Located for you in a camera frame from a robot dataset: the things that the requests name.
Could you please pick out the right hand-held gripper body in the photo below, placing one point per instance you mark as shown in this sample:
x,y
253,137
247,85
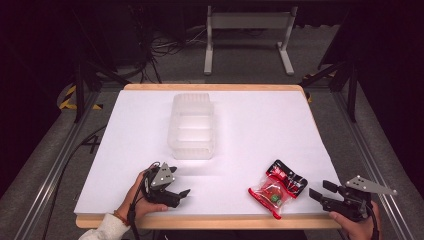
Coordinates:
x,y
358,198

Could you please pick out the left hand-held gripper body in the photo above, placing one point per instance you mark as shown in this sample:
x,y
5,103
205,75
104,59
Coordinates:
x,y
159,186

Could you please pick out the red snack packet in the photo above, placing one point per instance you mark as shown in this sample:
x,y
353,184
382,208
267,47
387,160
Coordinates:
x,y
278,188

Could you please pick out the clear plastic container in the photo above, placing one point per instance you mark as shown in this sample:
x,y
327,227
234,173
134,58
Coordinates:
x,y
191,126

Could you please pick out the person's left hand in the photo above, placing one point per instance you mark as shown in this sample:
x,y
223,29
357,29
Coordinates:
x,y
140,200

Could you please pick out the person's right hand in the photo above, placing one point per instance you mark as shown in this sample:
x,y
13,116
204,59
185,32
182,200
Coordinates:
x,y
358,226

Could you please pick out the wooden table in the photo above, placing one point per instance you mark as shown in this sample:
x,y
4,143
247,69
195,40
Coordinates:
x,y
213,221

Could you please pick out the white sheet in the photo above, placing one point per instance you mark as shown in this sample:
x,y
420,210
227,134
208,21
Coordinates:
x,y
213,156

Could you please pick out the black metal stand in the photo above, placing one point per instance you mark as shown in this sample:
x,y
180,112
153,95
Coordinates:
x,y
340,76
88,71

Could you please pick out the white metal stand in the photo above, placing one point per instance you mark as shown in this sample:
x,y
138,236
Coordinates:
x,y
250,33

